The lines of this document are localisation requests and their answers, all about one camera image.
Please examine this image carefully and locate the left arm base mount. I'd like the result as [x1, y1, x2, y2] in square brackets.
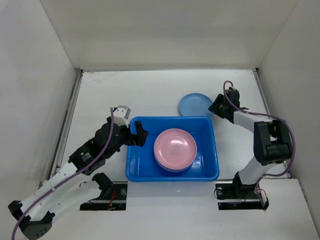
[79, 181, 128, 211]

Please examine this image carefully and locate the right aluminium rail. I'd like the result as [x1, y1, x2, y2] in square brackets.
[252, 68, 292, 179]

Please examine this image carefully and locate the blue plate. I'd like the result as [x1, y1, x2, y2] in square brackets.
[178, 93, 213, 118]

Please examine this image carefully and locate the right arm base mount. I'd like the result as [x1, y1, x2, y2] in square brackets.
[213, 181, 270, 211]

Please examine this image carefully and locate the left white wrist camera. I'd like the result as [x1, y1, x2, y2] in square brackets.
[113, 105, 131, 128]

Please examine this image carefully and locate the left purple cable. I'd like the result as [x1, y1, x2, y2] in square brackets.
[11, 107, 116, 240]

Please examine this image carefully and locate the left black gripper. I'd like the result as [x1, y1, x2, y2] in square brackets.
[105, 116, 148, 159]

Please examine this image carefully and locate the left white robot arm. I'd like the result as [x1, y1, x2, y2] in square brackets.
[8, 116, 148, 240]

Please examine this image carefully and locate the blue plastic bin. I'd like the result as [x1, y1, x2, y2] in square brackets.
[125, 116, 220, 182]

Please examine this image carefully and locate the pink plate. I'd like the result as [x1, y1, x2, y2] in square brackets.
[153, 128, 198, 169]

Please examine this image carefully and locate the purple plate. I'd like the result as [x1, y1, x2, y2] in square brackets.
[156, 160, 193, 173]

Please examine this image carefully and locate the aluminium rail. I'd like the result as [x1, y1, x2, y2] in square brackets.
[252, 68, 292, 179]
[44, 68, 83, 180]

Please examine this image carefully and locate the left aluminium rail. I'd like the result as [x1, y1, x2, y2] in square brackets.
[44, 68, 83, 180]

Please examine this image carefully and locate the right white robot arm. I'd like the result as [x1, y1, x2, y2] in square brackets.
[208, 86, 294, 199]

